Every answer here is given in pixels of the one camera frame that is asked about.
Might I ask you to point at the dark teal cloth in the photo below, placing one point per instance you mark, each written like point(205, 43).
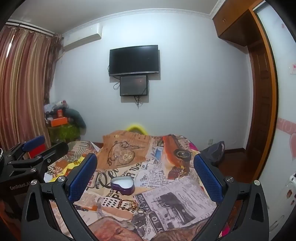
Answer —
point(77, 118)

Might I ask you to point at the pink heart sticker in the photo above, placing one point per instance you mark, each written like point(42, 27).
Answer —
point(292, 147)

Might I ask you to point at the black wall television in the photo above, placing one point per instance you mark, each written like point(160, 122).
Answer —
point(134, 60)

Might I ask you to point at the dark bag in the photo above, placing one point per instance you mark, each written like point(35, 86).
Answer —
point(214, 150)

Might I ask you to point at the striped brown curtain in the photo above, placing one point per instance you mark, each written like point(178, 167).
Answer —
point(23, 88)

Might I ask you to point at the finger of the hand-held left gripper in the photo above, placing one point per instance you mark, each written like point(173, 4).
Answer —
point(34, 141)
point(55, 150)

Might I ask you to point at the white air conditioner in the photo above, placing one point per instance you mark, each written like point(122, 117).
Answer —
point(83, 38)

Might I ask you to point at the yellow cloth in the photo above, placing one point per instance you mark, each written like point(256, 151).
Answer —
point(69, 165)

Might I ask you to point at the white stickered appliance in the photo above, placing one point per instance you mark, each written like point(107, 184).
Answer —
point(291, 182)

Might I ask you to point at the wooden overhead cabinet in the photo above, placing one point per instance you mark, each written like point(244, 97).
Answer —
point(235, 20)

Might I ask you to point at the small black monitor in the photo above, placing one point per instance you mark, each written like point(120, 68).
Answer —
point(133, 85)

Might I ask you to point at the orange box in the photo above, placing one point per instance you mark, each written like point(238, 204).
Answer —
point(57, 122)

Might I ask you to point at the yellow plastic chair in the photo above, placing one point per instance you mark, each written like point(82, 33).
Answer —
point(136, 127)

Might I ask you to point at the green patterned cloth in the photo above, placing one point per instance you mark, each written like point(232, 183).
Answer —
point(63, 134)

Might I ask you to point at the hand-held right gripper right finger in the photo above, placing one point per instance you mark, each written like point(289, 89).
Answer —
point(208, 178)

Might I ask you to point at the printed blanket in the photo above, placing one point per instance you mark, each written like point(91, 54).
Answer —
point(150, 166)

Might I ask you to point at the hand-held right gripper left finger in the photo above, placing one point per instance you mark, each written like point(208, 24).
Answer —
point(83, 178)

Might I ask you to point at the purple heart-shaped tin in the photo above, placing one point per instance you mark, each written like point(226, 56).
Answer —
point(122, 185)

